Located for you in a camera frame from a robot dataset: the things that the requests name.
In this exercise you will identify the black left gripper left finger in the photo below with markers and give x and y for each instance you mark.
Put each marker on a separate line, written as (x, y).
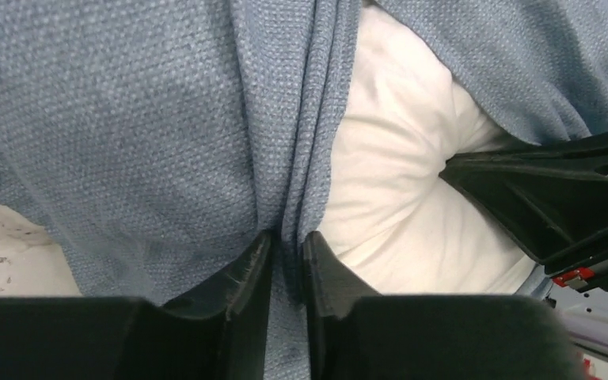
(216, 330)

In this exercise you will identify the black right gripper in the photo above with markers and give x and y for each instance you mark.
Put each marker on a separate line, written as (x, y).
(552, 201)

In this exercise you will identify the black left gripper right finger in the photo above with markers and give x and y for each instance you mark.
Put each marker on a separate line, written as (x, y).
(356, 333)

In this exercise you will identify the white pillow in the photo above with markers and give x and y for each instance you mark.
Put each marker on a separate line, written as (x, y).
(390, 217)

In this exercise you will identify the blue pillowcase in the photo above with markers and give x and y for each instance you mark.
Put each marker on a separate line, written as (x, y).
(153, 140)

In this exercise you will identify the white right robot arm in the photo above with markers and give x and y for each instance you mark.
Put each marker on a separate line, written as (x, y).
(586, 320)

